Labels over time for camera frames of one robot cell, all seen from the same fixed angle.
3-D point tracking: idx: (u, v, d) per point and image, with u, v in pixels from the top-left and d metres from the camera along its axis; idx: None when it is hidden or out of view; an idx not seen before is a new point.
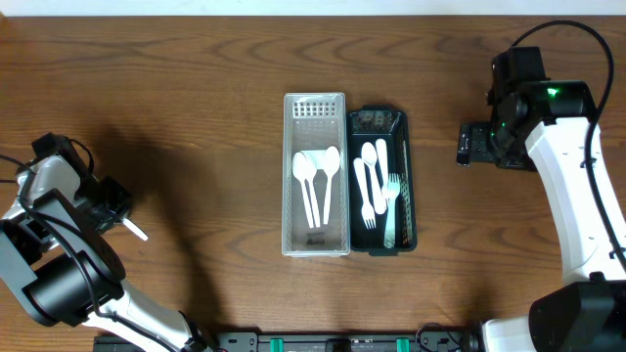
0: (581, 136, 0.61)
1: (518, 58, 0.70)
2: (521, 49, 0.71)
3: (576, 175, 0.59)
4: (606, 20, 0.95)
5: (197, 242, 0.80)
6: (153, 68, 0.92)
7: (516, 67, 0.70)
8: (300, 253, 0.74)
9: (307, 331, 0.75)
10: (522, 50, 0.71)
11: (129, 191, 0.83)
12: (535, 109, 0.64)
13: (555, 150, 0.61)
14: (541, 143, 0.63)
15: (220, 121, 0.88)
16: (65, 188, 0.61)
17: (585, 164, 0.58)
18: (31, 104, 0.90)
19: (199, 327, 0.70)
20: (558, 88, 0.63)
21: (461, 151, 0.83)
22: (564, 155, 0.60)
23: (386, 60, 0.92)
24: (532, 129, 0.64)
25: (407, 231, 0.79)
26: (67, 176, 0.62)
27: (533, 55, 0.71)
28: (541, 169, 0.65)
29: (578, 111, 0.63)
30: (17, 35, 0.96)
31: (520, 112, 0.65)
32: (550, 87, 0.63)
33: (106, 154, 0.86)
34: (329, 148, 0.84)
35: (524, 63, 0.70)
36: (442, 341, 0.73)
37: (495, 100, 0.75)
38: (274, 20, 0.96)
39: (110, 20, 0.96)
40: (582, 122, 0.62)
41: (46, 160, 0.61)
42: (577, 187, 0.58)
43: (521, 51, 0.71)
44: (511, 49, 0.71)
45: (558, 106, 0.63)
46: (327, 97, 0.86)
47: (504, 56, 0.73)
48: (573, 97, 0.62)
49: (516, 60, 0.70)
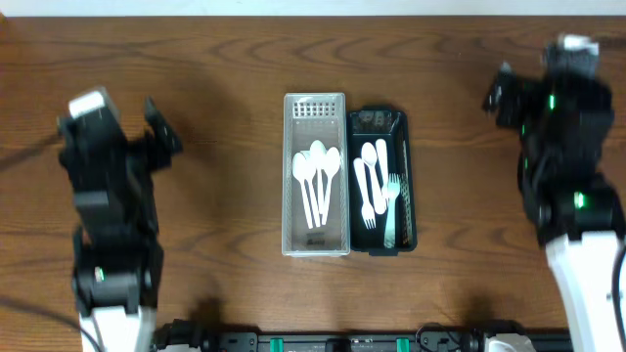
0: (609, 260, 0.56)
1: (576, 132, 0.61)
2: (591, 112, 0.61)
3: (603, 308, 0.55)
4: (607, 19, 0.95)
5: (197, 243, 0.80)
6: (153, 69, 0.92)
7: (575, 131, 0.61)
8: (300, 254, 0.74)
9: (307, 331, 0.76)
10: (592, 113, 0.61)
11: (233, 126, 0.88)
12: (558, 212, 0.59)
13: (581, 277, 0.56)
14: (563, 259, 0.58)
15: (220, 121, 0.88)
16: (142, 341, 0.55)
17: (611, 296, 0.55)
18: (31, 104, 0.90)
19: (209, 336, 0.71)
20: (584, 198, 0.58)
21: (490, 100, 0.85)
22: (593, 284, 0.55)
23: (385, 60, 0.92)
24: (556, 241, 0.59)
25: (407, 231, 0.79)
26: (145, 271, 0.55)
27: (594, 125, 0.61)
28: (558, 273, 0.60)
29: (605, 222, 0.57)
30: (14, 35, 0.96)
31: (545, 217, 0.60)
32: (575, 196, 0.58)
33: (129, 120, 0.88)
34: (314, 141, 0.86)
35: (581, 137, 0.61)
36: (442, 341, 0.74)
37: (532, 144, 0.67)
38: (274, 21, 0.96)
39: (109, 20, 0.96)
40: (611, 240, 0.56)
41: (111, 314, 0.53)
42: (603, 322, 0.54)
43: (588, 118, 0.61)
44: (580, 115, 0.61)
45: (586, 216, 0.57)
46: (327, 97, 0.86)
47: (569, 115, 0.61)
48: (603, 199, 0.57)
49: (580, 126, 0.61)
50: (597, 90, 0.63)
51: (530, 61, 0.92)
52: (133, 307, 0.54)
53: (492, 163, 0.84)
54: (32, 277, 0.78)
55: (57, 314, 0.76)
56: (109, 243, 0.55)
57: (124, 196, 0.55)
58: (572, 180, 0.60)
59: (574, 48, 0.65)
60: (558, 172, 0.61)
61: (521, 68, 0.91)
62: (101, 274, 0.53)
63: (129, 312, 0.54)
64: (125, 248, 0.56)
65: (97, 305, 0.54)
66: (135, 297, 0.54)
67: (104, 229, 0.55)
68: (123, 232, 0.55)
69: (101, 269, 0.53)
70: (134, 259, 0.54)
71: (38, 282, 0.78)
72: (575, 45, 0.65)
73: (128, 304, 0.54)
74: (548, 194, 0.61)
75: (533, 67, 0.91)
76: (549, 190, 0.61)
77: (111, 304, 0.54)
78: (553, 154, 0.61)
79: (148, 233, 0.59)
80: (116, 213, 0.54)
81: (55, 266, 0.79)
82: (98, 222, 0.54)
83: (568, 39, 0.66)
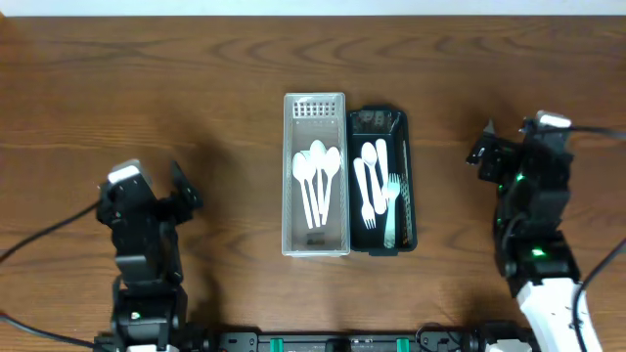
0: (567, 294, 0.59)
1: (537, 207, 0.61)
2: (553, 191, 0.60)
3: (565, 336, 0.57)
4: (606, 19, 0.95)
5: (197, 243, 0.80)
6: (153, 68, 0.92)
7: (537, 205, 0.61)
8: (300, 254, 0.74)
9: (307, 331, 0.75)
10: (553, 192, 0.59)
11: (233, 126, 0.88)
12: (522, 268, 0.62)
13: (542, 310, 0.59)
14: (525, 299, 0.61)
15: (220, 121, 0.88)
16: None
17: (573, 325, 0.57)
18: (30, 104, 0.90)
19: (208, 336, 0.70)
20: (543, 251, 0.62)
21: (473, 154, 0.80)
22: (553, 316, 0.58)
23: (385, 60, 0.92)
24: (520, 289, 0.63)
25: (407, 231, 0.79)
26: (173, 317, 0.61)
27: (554, 201, 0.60)
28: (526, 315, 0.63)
29: (561, 269, 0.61)
30: (14, 35, 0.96)
31: (512, 271, 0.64)
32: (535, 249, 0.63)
33: (129, 121, 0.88)
34: (314, 141, 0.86)
35: (544, 211, 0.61)
36: (442, 341, 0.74)
37: (506, 201, 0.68)
38: (274, 20, 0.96)
39: (109, 19, 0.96)
40: (565, 280, 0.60)
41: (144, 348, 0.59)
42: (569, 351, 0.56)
43: (547, 198, 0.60)
44: (540, 192, 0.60)
45: (546, 270, 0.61)
46: (327, 96, 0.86)
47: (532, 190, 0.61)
48: (560, 259, 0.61)
49: (542, 202, 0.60)
50: (562, 168, 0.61)
51: (529, 61, 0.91)
52: (161, 344, 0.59)
53: None
54: (31, 277, 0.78)
55: (56, 314, 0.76)
56: (144, 292, 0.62)
57: (157, 254, 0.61)
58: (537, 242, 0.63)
59: (548, 126, 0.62)
60: (521, 235, 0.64)
61: (522, 68, 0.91)
62: (138, 314, 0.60)
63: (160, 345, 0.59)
64: (158, 298, 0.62)
65: (132, 342, 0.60)
66: (165, 337, 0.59)
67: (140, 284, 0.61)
68: (157, 286, 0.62)
69: (138, 311, 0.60)
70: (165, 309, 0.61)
71: (38, 282, 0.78)
72: (551, 122, 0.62)
73: (159, 343, 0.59)
74: (513, 251, 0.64)
75: (532, 67, 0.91)
76: (516, 248, 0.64)
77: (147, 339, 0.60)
78: (521, 219, 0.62)
79: (175, 283, 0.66)
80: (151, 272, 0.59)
81: (55, 266, 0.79)
82: (134, 276, 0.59)
83: (544, 115, 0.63)
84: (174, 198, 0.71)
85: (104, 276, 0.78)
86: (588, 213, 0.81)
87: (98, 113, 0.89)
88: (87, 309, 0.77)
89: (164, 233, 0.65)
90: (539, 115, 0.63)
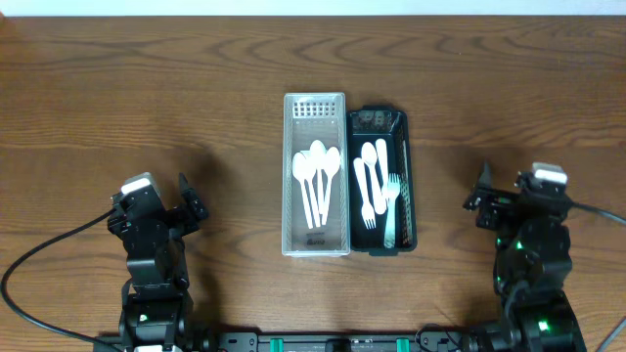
0: None
1: (541, 278, 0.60)
2: (554, 262, 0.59)
3: None
4: (606, 19, 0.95)
5: (197, 243, 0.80)
6: (152, 68, 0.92)
7: (541, 277, 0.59)
8: (300, 253, 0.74)
9: (307, 331, 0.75)
10: (554, 262, 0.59)
11: (233, 126, 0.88)
12: (528, 337, 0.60)
13: None
14: None
15: (220, 121, 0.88)
16: None
17: None
18: (30, 104, 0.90)
19: (208, 335, 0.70)
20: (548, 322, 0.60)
21: (472, 203, 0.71)
22: None
23: (385, 60, 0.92)
24: None
25: (407, 231, 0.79)
26: (179, 320, 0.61)
27: (558, 274, 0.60)
28: None
29: (567, 338, 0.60)
30: (14, 35, 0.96)
31: (515, 338, 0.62)
32: (540, 320, 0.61)
33: (129, 121, 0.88)
34: (314, 141, 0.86)
35: (547, 282, 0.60)
36: (442, 341, 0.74)
37: (504, 262, 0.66)
38: (274, 20, 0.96)
39: (109, 20, 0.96)
40: None
41: (151, 347, 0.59)
42: None
43: (552, 270, 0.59)
44: (543, 264, 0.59)
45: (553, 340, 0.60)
46: (327, 96, 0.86)
47: (537, 262, 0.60)
48: (564, 326, 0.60)
49: (545, 275, 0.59)
50: (561, 236, 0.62)
51: (529, 61, 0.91)
52: (167, 344, 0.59)
53: (492, 162, 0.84)
54: (32, 278, 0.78)
55: (57, 315, 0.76)
56: (152, 296, 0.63)
57: (165, 259, 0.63)
58: (541, 308, 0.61)
59: (545, 179, 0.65)
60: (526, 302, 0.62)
61: (521, 68, 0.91)
62: (145, 317, 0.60)
63: (165, 344, 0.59)
64: (166, 301, 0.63)
65: (140, 343, 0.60)
66: (171, 337, 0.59)
67: (149, 287, 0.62)
68: (164, 290, 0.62)
69: (147, 313, 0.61)
70: (173, 311, 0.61)
71: (39, 282, 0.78)
72: (548, 175, 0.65)
73: (164, 343, 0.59)
74: (516, 318, 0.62)
75: (532, 67, 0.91)
76: (520, 317, 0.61)
77: (154, 340, 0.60)
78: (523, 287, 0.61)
79: (184, 287, 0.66)
80: (158, 275, 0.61)
81: (55, 266, 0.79)
82: (143, 280, 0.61)
83: (540, 169, 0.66)
84: (182, 207, 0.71)
85: (104, 277, 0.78)
86: (588, 213, 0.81)
87: (98, 113, 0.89)
88: (87, 309, 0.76)
89: (172, 239, 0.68)
90: (535, 169, 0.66)
